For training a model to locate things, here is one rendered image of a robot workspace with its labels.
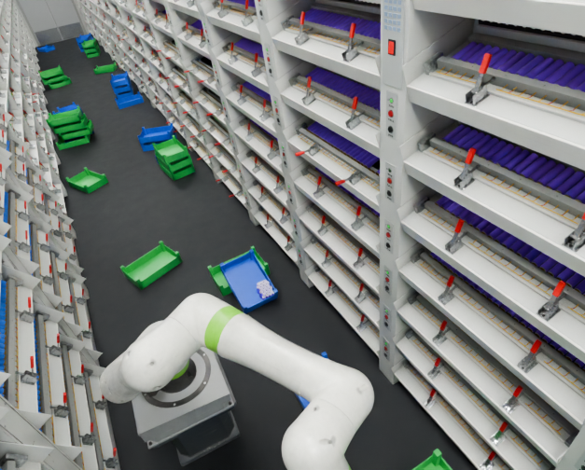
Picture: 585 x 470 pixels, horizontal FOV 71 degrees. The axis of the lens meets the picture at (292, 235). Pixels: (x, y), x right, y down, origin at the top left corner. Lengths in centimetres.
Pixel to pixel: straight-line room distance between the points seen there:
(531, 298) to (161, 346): 84
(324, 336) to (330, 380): 122
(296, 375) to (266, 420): 100
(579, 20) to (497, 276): 57
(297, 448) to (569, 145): 68
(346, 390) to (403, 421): 102
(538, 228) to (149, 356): 86
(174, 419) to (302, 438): 82
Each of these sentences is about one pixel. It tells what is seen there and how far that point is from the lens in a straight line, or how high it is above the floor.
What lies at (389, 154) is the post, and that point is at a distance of 117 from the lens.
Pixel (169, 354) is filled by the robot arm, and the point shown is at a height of 90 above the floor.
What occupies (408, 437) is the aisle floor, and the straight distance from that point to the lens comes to 183.
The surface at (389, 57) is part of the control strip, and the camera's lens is 107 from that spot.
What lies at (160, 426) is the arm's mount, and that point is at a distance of 157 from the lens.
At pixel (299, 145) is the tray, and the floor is 90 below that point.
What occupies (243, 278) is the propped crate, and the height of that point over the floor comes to 7.
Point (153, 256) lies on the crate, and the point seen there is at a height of 1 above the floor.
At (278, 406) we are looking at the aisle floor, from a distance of 191.
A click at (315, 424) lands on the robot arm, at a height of 93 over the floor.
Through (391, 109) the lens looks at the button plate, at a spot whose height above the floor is 122.
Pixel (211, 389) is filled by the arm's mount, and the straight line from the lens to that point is 157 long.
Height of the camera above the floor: 166
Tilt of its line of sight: 39 degrees down
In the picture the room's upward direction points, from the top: 10 degrees counter-clockwise
